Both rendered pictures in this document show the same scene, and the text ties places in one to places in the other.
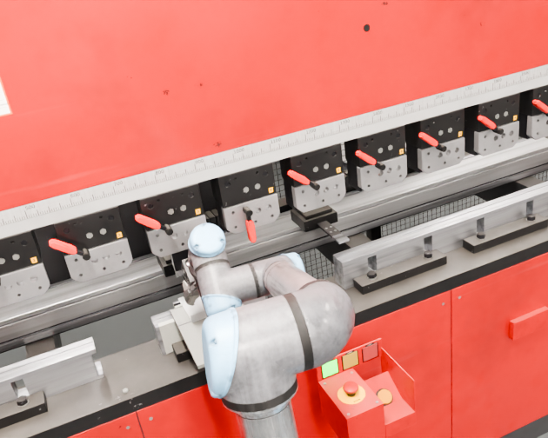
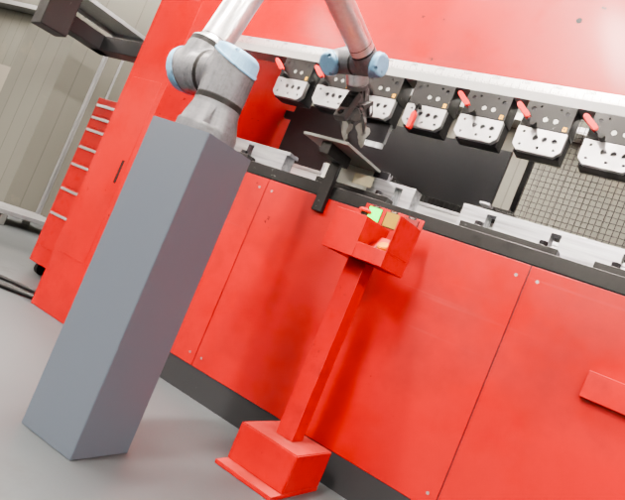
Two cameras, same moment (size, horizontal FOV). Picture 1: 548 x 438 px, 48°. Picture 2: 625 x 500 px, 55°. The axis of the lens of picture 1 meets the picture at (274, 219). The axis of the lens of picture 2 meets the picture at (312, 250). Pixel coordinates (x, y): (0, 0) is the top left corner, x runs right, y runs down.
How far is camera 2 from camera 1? 195 cm
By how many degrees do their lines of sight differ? 57
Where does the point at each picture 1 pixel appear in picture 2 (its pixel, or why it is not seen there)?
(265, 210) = (432, 118)
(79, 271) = (316, 96)
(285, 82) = (496, 37)
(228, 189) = (419, 90)
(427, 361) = (468, 331)
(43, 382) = (259, 155)
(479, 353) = (532, 380)
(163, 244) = not seen: hidden behind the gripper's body
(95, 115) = (382, 15)
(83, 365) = (279, 159)
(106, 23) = not seen: outside the picture
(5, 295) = (283, 89)
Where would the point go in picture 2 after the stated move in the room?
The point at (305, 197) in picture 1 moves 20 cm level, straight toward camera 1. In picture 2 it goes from (464, 124) to (425, 94)
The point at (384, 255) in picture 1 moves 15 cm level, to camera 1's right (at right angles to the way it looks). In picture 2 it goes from (504, 223) to (548, 232)
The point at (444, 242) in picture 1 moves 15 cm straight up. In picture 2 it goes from (573, 253) to (592, 205)
